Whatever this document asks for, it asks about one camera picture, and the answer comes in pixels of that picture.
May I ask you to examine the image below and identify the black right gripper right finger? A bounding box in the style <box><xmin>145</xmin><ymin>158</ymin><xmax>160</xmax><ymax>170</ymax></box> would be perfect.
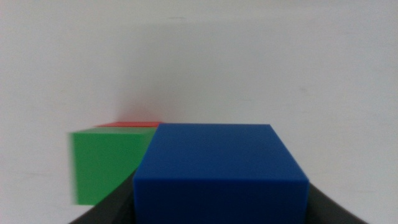
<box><xmin>306</xmin><ymin>182</ymin><xmax>370</xmax><ymax>224</ymax></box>

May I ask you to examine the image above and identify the green cube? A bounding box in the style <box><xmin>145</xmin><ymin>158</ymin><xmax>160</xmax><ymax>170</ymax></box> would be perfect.
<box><xmin>67</xmin><ymin>126</ymin><xmax>158</xmax><ymax>207</ymax></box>

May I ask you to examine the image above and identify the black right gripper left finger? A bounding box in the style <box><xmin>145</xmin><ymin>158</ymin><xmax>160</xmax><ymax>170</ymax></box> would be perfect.
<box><xmin>68</xmin><ymin>170</ymin><xmax>137</xmax><ymax>224</ymax></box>

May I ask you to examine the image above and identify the red cube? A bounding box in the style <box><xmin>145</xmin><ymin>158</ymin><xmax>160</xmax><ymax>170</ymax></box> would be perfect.
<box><xmin>95</xmin><ymin>121</ymin><xmax>164</xmax><ymax>128</ymax></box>

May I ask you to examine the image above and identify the blue cube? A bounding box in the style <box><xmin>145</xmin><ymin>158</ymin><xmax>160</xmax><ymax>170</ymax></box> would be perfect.
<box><xmin>132</xmin><ymin>123</ymin><xmax>310</xmax><ymax>224</ymax></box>

